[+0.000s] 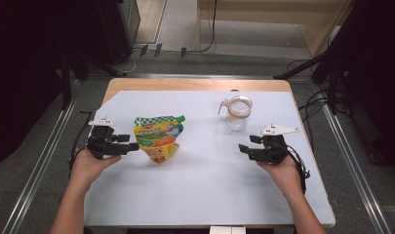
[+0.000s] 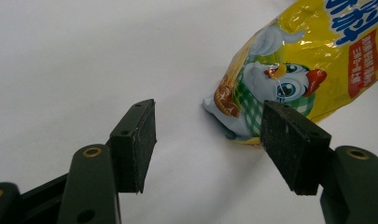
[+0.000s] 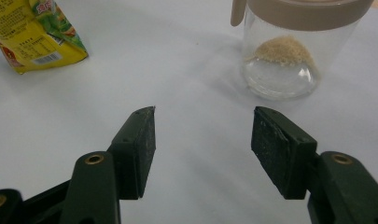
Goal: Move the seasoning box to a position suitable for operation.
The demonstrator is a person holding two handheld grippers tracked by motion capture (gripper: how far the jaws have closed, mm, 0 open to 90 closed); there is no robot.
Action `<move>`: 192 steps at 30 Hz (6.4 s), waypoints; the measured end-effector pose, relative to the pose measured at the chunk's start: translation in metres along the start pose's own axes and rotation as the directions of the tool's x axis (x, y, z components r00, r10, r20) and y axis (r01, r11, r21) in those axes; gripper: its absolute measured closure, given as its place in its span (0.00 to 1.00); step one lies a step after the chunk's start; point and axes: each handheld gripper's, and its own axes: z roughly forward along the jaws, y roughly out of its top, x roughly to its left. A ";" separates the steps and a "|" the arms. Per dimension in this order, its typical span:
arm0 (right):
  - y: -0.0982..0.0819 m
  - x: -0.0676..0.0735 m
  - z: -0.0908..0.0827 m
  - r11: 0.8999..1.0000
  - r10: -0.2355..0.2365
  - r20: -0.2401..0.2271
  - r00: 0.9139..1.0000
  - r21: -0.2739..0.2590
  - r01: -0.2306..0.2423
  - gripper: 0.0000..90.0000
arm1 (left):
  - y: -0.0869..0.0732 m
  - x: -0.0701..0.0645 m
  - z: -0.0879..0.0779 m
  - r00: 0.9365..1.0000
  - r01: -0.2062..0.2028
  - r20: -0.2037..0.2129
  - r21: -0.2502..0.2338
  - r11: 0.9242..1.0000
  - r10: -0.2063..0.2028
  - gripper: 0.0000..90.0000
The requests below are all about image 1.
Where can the white table mat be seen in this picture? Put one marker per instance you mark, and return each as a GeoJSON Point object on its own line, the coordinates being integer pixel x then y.
{"type": "Point", "coordinates": [205, 182]}

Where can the dark cabinet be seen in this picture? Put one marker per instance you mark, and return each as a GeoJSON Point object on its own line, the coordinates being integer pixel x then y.
{"type": "Point", "coordinates": [120, 29]}

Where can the dark curtain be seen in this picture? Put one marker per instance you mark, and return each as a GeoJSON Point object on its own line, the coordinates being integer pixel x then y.
{"type": "Point", "coordinates": [383, 65]}
{"type": "Point", "coordinates": [22, 65]}

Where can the person's right hand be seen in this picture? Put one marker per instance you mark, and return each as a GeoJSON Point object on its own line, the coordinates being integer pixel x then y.
{"type": "Point", "coordinates": [286, 175]}

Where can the metal floor rail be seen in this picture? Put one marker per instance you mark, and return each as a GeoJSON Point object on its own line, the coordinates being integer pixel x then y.
{"type": "Point", "coordinates": [39, 169]}
{"type": "Point", "coordinates": [357, 169]}

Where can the clear glass jar hinged lid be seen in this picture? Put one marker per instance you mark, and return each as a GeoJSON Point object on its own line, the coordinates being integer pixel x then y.
{"type": "Point", "coordinates": [238, 112]}

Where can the black metal stand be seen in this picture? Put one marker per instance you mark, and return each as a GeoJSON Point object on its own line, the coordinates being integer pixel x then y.
{"type": "Point", "coordinates": [331, 55]}
{"type": "Point", "coordinates": [74, 63]}

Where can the white block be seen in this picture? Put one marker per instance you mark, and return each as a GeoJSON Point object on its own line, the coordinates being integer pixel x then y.
{"type": "Point", "coordinates": [227, 230]}

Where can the yellow spouted pouch green cap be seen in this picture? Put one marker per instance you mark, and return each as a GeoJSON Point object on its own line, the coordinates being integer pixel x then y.
{"type": "Point", "coordinates": [157, 139]}

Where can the light wooden shelf unit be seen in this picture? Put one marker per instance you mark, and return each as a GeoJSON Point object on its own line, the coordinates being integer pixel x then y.
{"type": "Point", "coordinates": [315, 19]}

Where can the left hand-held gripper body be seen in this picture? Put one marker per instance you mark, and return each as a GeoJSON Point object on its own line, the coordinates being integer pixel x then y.
{"type": "Point", "coordinates": [102, 143]}

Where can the person's left hand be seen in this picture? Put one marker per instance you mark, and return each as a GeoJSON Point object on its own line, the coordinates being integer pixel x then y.
{"type": "Point", "coordinates": [86, 170]}

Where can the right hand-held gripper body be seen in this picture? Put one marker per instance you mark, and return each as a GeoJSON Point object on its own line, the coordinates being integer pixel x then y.
{"type": "Point", "coordinates": [273, 149]}

